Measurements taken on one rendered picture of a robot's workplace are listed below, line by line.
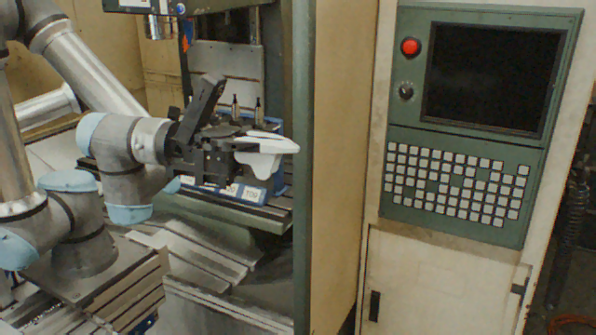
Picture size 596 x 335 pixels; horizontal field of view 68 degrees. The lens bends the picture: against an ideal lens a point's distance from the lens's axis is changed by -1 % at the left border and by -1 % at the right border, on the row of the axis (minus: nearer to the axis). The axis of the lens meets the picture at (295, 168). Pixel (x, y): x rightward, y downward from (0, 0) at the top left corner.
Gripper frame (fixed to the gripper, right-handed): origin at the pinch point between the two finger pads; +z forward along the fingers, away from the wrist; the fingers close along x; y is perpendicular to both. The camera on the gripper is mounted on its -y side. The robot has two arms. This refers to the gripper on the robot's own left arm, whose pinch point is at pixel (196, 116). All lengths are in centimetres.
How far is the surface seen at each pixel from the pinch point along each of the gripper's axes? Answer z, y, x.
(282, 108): 56, 13, 12
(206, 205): -16.6, 32.4, 13.5
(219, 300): -57, 37, 48
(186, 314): -61, 46, 36
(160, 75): 91, 17, -105
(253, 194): -10.5, 25.5, 34.1
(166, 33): 5.9, -33.5, -15.1
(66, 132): 19, 35, -121
